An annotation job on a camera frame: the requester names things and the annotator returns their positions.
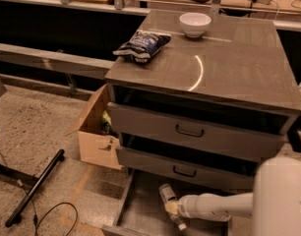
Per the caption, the black floor cable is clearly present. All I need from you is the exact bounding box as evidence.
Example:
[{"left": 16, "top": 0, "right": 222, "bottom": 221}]
[{"left": 0, "top": 145, "right": 79, "bottom": 236}]

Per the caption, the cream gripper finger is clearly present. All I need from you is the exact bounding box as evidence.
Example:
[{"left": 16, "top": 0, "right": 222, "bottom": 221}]
[{"left": 164, "top": 202, "right": 178, "bottom": 214}]

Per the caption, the green packet in box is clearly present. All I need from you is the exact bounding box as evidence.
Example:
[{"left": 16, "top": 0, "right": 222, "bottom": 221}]
[{"left": 101, "top": 110, "right": 112, "bottom": 135}]

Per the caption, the grey drawer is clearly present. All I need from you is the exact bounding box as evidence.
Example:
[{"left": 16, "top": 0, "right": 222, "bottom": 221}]
[
  {"left": 107, "top": 102, "right": 284, "bottom": 161},
  {"left": 116, "top": 147, "right": 254, "bottom": 193},
  {"left": 102, "top": 170, "right": 232, "bottom": 236}
]

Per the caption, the white ceramic bowl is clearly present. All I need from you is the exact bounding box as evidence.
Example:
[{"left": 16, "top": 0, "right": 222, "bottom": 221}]
[{"left": 179, "top": 13, "right": 211, "bottom": 38}]

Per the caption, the grey drawer cabinet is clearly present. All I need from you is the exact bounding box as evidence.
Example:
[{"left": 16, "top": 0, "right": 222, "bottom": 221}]
[{"left": 106, "top": 11, "right": 301, "bottom": 179}]

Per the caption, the grey middle drawer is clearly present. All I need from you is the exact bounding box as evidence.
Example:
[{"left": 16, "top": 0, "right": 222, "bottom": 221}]
[{"left": 116, "top": 147, "right": 254, "bottom": 193}]

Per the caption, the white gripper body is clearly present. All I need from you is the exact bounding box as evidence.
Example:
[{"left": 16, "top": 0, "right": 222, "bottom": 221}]
[{"left": 178, "top": 194, "right": 231, "bottom": 222}]

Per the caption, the black metal bar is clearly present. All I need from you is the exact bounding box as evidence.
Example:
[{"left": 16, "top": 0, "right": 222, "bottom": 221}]
[{"left": 5, "top": 149, "right": 65, "bottom": 228}]

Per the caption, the grey metal rail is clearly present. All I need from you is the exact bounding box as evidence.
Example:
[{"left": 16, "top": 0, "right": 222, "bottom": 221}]
[{"left": 0, "top": 43, "right": 113, "bottom": 80}]

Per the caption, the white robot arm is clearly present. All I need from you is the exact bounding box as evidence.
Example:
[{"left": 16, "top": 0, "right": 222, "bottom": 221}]
[{"left": 165, "top": 156, "right": 301, "bottom": 236}]

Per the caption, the grey top drawer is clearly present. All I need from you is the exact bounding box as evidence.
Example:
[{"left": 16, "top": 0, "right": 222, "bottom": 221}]
[{"left": 107, "top": 102, "right": 284, "bottom": 161}]

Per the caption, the cardboard box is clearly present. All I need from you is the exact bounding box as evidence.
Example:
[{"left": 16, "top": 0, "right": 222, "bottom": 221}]
[{"left": 66, "top": 85, "right": 123, "bottom": 170}]

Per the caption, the grey bottom drawer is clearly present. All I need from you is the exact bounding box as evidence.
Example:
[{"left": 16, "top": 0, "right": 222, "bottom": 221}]
[{"left": 102, "top": 170, "right": 232, "bottom": 236}]

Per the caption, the dark blue chip bag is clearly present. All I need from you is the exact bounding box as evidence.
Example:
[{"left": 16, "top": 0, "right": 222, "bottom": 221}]
[{"left": 113, "top": 30, "right": 171, "bottom": 63}]

